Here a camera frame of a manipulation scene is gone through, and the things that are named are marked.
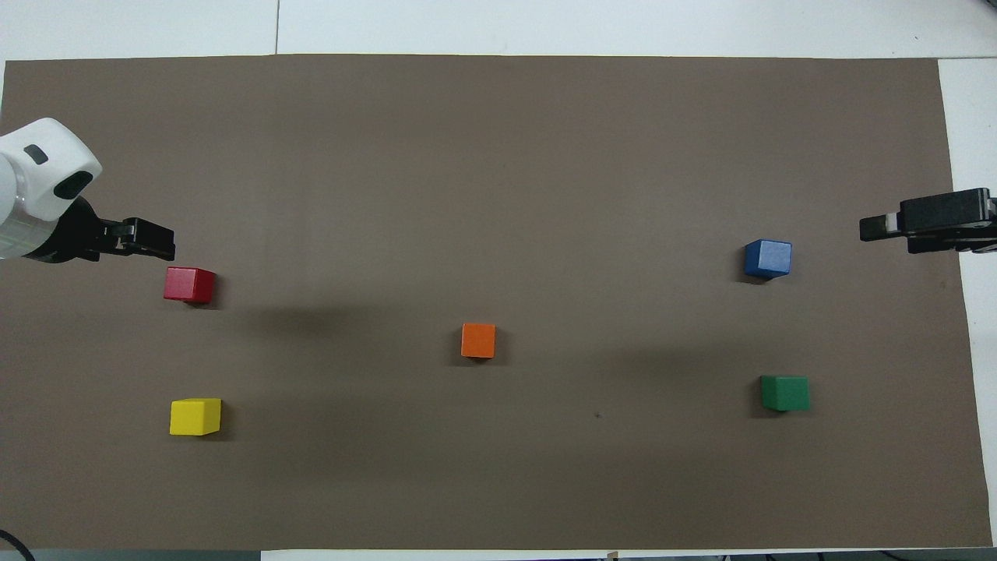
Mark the red wooden block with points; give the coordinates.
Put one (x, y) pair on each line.
(188, 284)

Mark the yellow wooden block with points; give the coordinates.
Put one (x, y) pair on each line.
(195, 417)

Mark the orange wooden block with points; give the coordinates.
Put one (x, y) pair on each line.
(478, 340)

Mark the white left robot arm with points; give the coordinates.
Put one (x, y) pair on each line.
(39, 179)

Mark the brown table mat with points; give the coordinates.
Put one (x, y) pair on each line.
(498, 195)

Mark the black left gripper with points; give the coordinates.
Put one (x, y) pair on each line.
(74, 234)

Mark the blue wooden block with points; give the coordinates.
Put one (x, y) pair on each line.
(769, 258)

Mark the green wooden block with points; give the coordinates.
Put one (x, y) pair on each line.
(785, 393)

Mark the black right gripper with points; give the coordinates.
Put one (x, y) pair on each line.
(946, 210)

